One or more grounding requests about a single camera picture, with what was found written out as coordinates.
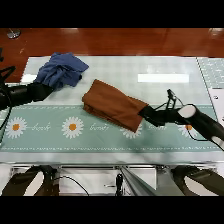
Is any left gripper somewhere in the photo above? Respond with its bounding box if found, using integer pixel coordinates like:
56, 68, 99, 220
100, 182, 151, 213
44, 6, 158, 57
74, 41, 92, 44
31, 82, 56, 102

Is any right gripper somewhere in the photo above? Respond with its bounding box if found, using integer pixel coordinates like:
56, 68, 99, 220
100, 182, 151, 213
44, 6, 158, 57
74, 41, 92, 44
137, 105, 168, 127

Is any blue garment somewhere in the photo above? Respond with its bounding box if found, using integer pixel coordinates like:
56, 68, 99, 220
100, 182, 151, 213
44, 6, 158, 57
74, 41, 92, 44
33, 51, 90, 91

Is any brown T-shirt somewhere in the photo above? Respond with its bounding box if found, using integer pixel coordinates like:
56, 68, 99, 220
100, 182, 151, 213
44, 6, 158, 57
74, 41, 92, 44
81, 78, 150, 134

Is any silver frame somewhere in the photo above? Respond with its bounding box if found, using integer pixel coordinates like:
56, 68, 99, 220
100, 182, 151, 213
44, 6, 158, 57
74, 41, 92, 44
0, 162, 224, 197

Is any black cable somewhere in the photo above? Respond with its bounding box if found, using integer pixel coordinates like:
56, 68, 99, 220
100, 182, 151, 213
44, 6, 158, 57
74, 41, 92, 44
54, 175, 90, 197

